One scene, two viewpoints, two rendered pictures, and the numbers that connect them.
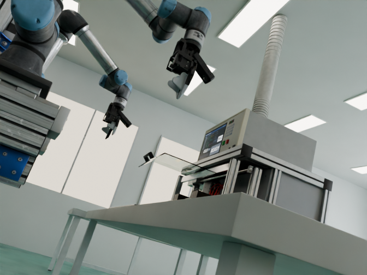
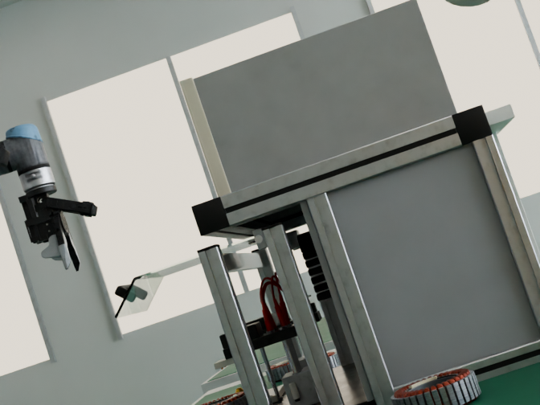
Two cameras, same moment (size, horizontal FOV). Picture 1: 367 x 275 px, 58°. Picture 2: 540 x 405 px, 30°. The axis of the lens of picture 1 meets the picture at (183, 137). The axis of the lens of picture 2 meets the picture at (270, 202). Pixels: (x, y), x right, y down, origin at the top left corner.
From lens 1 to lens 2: 0.90 m
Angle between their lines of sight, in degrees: 24
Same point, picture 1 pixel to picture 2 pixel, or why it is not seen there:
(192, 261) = not seen: outside the picture
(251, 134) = (233, 133)
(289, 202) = (394, 246)
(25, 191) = (177, 339)
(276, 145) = (312, 104)
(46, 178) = (194, 284)
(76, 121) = (152, 118)
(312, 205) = (462, 207)
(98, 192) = not seen: hidden behind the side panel
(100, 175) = not seen: hidden behind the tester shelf
